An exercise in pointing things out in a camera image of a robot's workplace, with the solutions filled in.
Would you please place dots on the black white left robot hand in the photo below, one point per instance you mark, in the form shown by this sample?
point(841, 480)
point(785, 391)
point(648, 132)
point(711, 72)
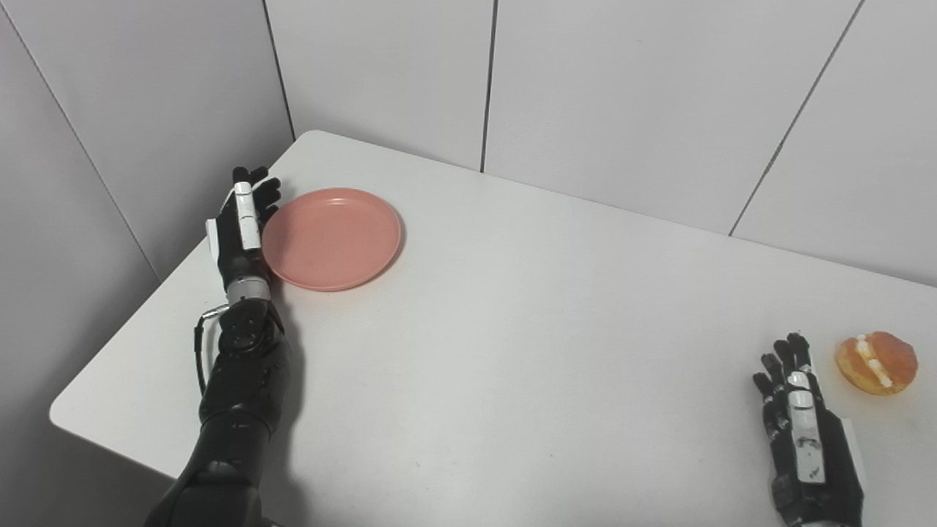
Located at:
point(238, 241)

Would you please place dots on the cream puff pastry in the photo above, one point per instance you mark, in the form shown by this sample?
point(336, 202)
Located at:
point(878, 362)

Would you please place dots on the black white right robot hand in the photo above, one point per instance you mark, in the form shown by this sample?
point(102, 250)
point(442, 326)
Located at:
point(809, 454)

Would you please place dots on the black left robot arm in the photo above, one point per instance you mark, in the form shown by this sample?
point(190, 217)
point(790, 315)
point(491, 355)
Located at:
point(238, 395)

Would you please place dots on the pink round plate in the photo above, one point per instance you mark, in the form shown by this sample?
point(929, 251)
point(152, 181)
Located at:
point(331, 238)

